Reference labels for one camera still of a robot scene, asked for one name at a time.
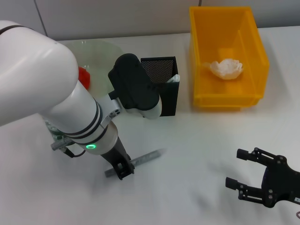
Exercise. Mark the mint green pen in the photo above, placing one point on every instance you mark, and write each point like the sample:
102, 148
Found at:
174, 79

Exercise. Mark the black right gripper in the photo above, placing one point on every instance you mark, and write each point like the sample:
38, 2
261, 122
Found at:
283, 182

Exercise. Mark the white paper ball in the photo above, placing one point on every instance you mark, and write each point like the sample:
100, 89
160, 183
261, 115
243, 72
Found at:
225, 68

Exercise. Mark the clear green-label water bottle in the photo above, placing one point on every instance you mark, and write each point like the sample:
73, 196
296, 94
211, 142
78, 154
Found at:
52, 131

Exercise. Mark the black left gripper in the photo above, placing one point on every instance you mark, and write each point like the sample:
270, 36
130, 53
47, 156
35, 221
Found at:
114, 152

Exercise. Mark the grey marker pen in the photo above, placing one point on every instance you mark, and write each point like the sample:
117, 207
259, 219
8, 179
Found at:
147, 157

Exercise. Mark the black mesh pen holder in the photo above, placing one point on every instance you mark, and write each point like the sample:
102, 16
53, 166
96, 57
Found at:
168, 100

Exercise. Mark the translucent green wavy fruit plate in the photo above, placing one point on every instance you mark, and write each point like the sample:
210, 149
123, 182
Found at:
98, 65

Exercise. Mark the red-orange toy orange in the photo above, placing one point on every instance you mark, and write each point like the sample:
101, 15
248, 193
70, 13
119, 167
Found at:
84, 77

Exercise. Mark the yellow plastic bin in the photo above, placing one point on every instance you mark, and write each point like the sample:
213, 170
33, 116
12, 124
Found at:
211, 35

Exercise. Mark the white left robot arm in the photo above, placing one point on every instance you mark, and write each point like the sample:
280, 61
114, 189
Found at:
47, 82

